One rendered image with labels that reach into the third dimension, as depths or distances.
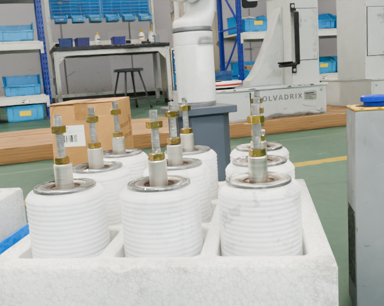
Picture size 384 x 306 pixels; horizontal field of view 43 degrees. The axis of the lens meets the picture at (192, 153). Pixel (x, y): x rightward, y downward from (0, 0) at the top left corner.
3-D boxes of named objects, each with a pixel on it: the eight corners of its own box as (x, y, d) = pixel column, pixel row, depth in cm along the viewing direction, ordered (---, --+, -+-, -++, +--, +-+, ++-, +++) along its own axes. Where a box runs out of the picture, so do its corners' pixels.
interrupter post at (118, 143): (117, 157, 81) (115, 138, 81) (109, 156, 83) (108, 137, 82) (129, 155, 83) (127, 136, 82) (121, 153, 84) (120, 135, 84)
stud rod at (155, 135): (154, 174, 57) (149, 110, 56) (153, 172, 58) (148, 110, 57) (162, 173, 57) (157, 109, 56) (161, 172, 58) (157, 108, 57)
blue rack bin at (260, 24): (226, 36, 601) (225, 18, 597) (253, 34, 614) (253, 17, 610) (244, 32, 554) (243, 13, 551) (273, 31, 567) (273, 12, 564)
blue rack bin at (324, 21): (288, 33, 630) (288, 16, 626) (314, 32, 641) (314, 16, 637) (308, 29, 583) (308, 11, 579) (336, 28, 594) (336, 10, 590)
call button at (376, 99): (358, 108, 74) (357, 95, 73) (385, 107, 73) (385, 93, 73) (363, 110, 70) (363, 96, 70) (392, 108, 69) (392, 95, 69)
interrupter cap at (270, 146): (270, 144, 84) (270, 140, 84) (290, 150, 77) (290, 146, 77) (229, 149, 82) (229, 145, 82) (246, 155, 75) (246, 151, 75)
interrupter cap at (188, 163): (150, 174, 65) (149, 169, 65) (149, 164, 73) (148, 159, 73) (205, 169, 66) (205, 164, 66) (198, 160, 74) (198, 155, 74)
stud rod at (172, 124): (170, 155, 69) (166, 102, 68) (175, 153, 70) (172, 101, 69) (174, 155, 69) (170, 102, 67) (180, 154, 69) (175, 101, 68)
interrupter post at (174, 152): (168, 169, 68) (166, 146, 68) (167, 166, 71) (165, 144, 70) (185, 167, 68) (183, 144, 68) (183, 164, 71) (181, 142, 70)
